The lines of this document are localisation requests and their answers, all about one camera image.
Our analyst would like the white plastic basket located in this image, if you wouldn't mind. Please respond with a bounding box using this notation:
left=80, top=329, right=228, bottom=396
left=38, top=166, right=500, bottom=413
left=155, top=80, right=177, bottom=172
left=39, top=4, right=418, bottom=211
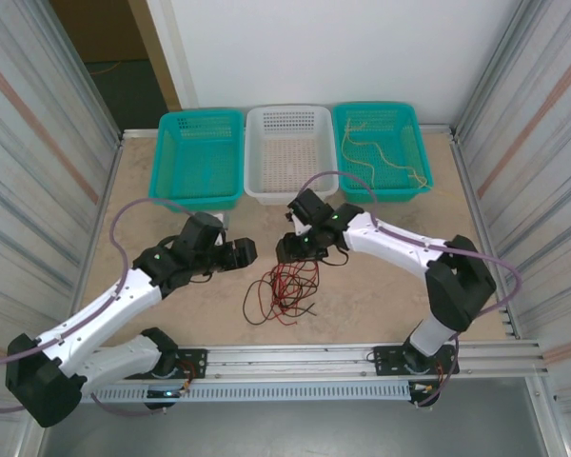
left=244, top=105, right=340, bottom=206

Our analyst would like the teal plastic basket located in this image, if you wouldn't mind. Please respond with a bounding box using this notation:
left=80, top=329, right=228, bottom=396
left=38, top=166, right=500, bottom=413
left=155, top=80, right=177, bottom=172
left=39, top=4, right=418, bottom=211
left=331, top=100, right=434, bottom=205
left=148, top=109, right=246, bottom=210

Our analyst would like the orange floor cable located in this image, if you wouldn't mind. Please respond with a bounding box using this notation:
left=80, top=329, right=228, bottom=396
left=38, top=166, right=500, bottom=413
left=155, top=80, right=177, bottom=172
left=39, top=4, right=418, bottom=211
left=86, top=60, right=123, bottom=77

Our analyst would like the white door frame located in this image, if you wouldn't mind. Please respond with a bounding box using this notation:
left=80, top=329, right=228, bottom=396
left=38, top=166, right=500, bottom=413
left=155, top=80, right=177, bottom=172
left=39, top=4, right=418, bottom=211
left=145, top=0, right=202, bottom=111

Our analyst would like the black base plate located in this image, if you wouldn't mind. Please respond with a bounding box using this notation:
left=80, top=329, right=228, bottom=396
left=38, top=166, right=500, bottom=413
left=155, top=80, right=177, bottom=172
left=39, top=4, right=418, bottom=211
left=173, top=348, right=208, bottom=381
left=371, top=343, right=460, bottom=378

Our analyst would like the black cable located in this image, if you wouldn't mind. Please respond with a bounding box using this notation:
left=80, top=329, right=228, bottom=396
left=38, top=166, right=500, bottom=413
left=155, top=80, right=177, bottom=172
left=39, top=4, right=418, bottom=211
left=242, top=278, right=286, bottom=328
left=275, top=266, right=319, bottom=317

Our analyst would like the yellow cable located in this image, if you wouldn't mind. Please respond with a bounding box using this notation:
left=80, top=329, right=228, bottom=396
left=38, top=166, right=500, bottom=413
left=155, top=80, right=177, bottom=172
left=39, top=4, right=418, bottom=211
left=346, top=137, right=460, bottom=205
left=340, top=116, right=378, bottom=186

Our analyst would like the red cable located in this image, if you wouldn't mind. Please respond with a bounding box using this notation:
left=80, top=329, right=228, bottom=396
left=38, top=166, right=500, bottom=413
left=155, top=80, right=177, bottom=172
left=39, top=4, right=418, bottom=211
left=260, top=266, right=305, bottom=321
left=266, top=260, right=321, bottom=306
left=270, top=285, right=300, bottom=328

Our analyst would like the corrugated side panel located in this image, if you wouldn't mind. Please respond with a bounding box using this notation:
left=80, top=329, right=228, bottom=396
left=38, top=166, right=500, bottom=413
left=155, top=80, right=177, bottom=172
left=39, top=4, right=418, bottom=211
left=0, top=0, right=125, bottom=457
left=449, top=0, right=571, bottom=457

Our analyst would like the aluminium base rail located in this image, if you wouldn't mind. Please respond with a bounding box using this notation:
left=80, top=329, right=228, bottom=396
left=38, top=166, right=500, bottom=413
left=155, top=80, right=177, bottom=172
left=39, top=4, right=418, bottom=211
left=123, top=338, right=551, bottom=381

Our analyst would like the white slotted cable duct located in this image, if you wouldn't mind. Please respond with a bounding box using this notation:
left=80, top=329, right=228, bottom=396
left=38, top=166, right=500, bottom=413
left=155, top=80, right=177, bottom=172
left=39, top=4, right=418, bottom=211
left=81, top=382, right=414, bottom=405

